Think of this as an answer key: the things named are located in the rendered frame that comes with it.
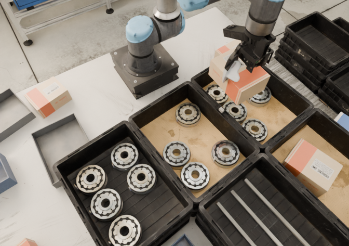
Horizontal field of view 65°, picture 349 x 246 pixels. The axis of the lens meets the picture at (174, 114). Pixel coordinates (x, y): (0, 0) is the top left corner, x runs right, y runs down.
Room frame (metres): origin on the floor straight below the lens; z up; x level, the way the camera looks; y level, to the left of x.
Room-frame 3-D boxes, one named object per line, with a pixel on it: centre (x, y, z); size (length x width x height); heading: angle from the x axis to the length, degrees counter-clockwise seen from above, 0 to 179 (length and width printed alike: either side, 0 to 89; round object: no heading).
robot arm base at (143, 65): (0.93, 0.15, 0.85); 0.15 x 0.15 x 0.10
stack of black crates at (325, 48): (1.33, -0.95, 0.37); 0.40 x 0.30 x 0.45; 32
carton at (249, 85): (0.61, -0.21, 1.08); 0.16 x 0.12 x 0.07; 33
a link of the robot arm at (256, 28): (0.59, -0.23, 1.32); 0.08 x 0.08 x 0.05
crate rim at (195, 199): (0.46, -0.06, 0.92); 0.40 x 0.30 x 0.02; 38
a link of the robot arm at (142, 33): (0.93, 0.14, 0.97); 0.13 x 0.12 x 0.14; 122
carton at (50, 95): (0.76, 0.60, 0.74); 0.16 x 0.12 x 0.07; 136
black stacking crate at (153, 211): (0.28, 0.18, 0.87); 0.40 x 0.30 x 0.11; 38
